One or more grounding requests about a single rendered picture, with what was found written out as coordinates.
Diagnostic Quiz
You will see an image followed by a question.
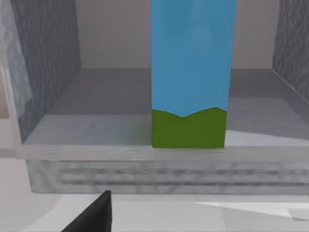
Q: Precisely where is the grey cabinet with dark inside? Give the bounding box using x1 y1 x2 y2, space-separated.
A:
0 0 309 195

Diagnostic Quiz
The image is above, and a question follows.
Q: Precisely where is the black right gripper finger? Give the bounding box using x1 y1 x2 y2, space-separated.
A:
60 190 113 232

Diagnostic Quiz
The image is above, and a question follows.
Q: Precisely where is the blue and green carton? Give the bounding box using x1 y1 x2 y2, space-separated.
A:
150 0 237 149

